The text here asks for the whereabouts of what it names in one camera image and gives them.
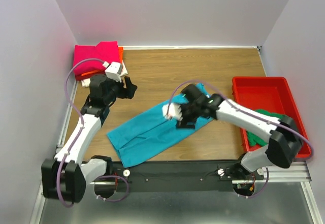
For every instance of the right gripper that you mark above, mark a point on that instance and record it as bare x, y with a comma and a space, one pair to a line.
182, 124

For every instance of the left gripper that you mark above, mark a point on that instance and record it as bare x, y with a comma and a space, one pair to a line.
128, 92

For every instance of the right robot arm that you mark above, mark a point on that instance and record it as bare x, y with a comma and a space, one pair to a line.
283, 142

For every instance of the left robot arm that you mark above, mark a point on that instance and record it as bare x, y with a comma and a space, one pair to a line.
65, 177

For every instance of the orange folded t shirt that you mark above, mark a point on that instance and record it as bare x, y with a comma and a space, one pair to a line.
120, 49

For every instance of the pink folded t shirt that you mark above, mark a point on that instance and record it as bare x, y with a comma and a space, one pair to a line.
105, 51

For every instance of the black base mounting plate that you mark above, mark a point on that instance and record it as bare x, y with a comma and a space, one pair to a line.
178, 176

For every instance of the green t shirt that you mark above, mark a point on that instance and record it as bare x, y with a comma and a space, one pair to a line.
253, 139

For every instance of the red plastic bin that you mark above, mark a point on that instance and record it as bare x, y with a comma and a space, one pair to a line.
271, 94

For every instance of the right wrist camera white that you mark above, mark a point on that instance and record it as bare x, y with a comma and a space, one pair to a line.
172, 111

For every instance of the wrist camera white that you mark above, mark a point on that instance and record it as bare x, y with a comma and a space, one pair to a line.
172, 111
113, 71

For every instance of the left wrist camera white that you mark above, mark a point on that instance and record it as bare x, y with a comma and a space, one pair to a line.
113, 71

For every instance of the aluminium frame rail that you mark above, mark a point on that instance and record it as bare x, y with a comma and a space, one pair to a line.
298, 172

